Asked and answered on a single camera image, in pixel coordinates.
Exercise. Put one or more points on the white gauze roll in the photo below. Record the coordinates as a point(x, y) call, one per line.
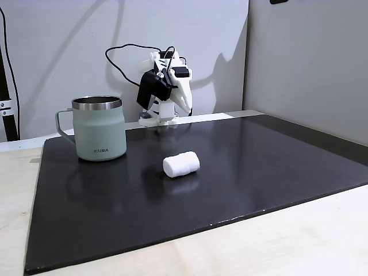
point(181, 164)

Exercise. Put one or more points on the grey table clamp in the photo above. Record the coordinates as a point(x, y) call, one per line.
point(145, 115)

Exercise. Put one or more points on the sage green steel mug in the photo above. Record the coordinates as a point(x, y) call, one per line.
point(100, 135)

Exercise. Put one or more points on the black table mat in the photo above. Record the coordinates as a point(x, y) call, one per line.
point(201, 201)

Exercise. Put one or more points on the black camera box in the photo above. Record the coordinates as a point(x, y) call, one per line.
point(152, 89)

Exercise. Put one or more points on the small black wall fixture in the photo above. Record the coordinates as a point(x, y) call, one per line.
point(279, 1)

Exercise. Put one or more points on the black stand with metal bracket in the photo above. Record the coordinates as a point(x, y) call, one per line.
point(8, 126)

